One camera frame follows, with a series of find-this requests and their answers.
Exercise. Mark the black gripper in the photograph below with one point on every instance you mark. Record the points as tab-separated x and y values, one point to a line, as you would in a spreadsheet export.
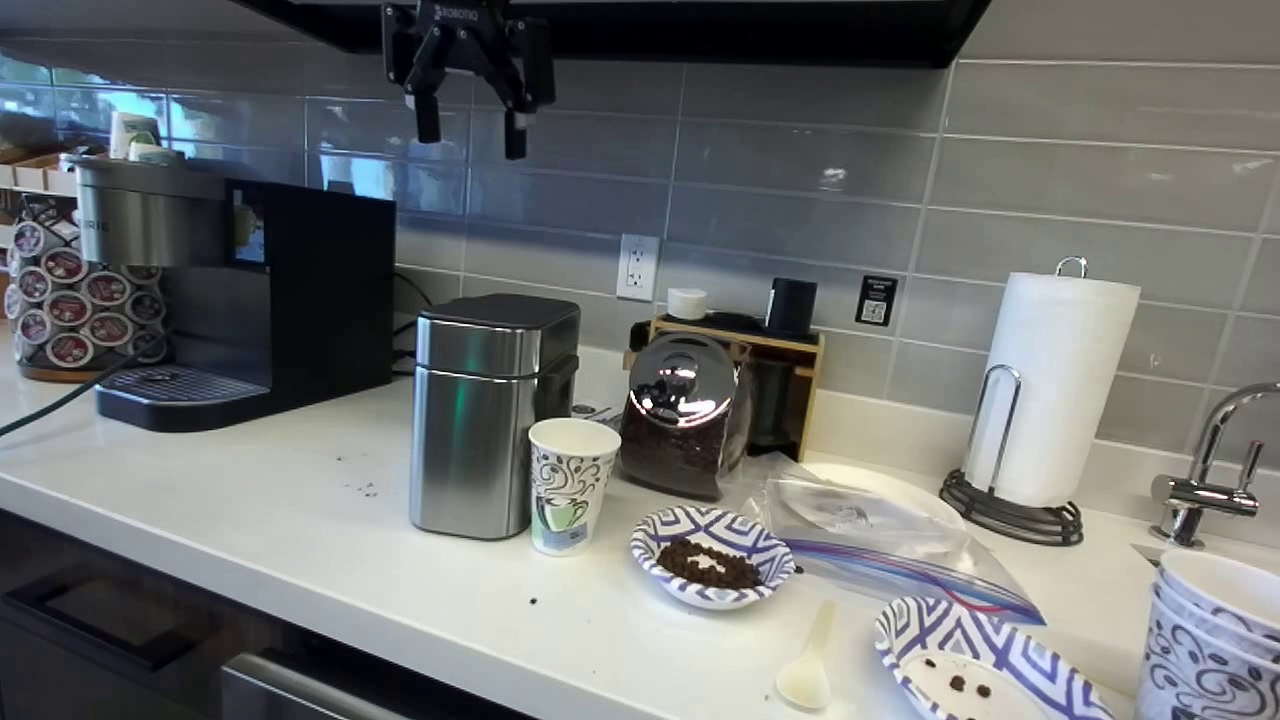
465	27

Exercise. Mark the silver stainless steel bin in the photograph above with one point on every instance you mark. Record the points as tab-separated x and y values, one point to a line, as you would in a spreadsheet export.
474	424

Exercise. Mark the black silver Keurig coffee machine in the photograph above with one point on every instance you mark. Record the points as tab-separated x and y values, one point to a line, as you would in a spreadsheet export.
306	293

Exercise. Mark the glass coffee jar chrome lid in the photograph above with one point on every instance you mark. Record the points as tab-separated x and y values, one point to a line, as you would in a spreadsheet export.
681	412

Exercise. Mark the wooden counter organizer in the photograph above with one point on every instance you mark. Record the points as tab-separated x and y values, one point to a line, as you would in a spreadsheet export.
785	384

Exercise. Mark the wooden coffee pod carousel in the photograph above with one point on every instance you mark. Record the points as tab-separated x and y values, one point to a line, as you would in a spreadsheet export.
83	372

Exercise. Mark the patterned plate with coffee grounds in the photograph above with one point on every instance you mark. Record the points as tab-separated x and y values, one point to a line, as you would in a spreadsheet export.
715	563

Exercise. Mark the dark upper cabinet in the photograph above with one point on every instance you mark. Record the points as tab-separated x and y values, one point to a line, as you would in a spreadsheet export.
747	31

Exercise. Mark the small white creamer cup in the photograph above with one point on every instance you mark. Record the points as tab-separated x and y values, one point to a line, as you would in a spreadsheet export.
686	300

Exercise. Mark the small white box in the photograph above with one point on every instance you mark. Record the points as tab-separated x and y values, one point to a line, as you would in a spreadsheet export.
133	135

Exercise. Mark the small black box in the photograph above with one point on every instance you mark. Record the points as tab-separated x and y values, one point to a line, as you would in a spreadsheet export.
793	310

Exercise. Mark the patterned paper cup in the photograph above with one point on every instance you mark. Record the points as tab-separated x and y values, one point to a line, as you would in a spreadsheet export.
574	487

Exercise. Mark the clear plastic zip bag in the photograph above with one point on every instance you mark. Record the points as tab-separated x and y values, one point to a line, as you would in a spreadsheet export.
880	540

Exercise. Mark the stainless steel dishwasher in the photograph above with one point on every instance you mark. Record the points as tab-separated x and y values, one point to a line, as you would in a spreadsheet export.
335	692

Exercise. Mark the white paper towel roll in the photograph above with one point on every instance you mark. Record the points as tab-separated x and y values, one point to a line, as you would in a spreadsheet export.
1055	384

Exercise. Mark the white plastic spoon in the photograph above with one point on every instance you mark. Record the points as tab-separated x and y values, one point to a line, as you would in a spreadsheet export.
805	683

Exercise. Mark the metal paper towel holder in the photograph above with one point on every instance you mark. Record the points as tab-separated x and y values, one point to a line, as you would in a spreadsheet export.
1014	516

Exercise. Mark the blue white patterned plate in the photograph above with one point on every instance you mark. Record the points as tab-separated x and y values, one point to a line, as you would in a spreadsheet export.
984	667

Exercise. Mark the chrome faucet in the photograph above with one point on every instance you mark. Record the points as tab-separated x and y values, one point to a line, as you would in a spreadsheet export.
1207	499

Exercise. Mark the white blue patterned bowl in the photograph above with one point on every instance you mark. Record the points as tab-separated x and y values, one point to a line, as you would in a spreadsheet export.
1201	672
1224	586

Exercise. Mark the white wall outlet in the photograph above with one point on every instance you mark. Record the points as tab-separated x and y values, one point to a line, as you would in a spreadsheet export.
637	267

